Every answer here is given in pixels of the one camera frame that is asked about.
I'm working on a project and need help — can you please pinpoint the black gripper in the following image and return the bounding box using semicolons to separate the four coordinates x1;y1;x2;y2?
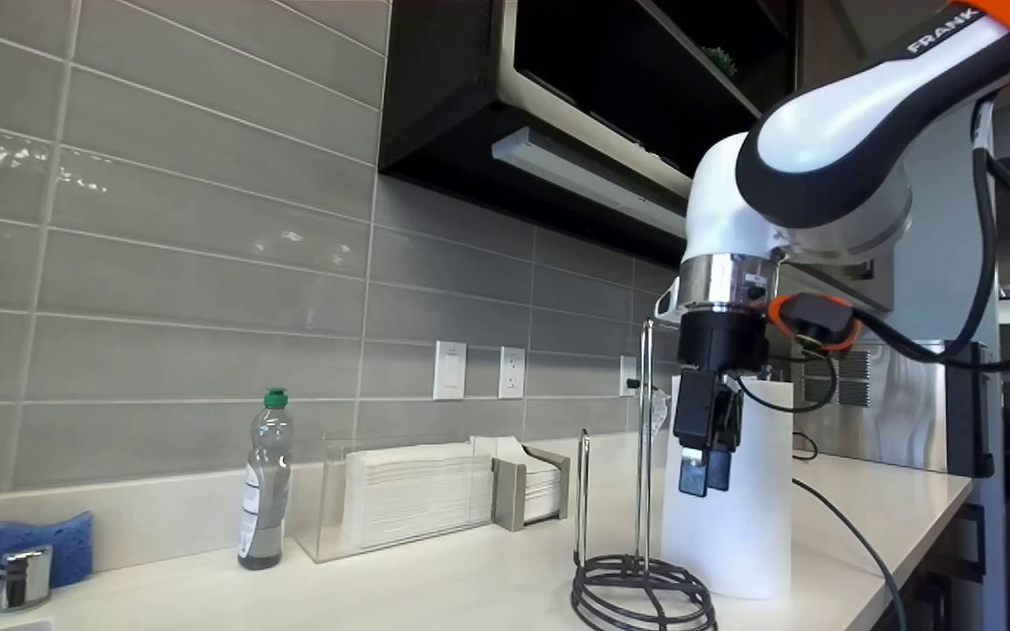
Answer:
673;303;773;501

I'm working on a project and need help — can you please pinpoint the white paper towel roll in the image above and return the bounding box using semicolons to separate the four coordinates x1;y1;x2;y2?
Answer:
659;374;798;605

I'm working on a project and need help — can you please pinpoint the metal napkin holder with napkins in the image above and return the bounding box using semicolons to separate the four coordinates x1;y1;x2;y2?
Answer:
465;432;574;533

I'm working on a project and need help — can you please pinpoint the clear acrylic folded towel dispenser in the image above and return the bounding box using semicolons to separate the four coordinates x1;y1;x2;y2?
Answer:
291;442;498;570

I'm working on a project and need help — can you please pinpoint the under cabinet light strip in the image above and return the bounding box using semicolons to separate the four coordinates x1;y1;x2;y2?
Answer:
488;124;691;240

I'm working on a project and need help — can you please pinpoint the clear bottle green cap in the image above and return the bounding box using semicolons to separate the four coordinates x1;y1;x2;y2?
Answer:
234;386;297;575

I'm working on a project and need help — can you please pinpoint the small chrome fixture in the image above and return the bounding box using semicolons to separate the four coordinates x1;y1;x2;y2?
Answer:
0;543;57;616

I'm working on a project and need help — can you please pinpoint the small white wall outlet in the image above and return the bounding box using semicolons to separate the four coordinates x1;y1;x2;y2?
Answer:
617;355;645;399

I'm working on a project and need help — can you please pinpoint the metal wire paper towel holder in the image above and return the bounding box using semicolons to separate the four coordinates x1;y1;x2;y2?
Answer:
569;321;723;631

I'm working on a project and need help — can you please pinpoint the black cable on counter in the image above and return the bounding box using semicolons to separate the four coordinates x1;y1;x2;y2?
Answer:
790;471;907;631

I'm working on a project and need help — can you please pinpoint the black wrist camera orange mount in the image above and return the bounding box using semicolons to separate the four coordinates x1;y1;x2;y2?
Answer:
764;292;861;357

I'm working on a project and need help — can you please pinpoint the white duplex wall outlet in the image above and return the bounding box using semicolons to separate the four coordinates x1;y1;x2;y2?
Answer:
493;344;531;399

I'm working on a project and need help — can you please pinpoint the white wall switch plate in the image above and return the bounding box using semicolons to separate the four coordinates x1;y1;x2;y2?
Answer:
431;337;470;405

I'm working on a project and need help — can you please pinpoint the dark upper wall cabinet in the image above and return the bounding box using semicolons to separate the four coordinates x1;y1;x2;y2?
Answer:
375;0;804;274

